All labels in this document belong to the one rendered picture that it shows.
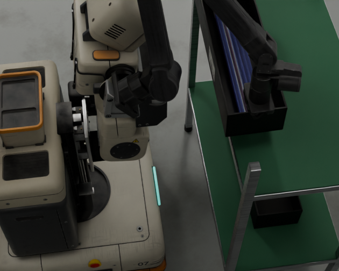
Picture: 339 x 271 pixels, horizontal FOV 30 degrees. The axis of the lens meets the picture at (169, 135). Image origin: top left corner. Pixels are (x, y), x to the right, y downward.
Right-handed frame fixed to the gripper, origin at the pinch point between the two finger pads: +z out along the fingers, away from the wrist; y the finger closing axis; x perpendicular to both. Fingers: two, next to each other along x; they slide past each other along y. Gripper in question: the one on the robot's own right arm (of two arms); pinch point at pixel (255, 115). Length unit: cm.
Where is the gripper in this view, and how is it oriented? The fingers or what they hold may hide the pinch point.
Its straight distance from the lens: 183.0
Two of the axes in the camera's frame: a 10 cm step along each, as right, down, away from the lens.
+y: -1.4, -8.2, 5.5
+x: -9.9, 1.3, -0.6
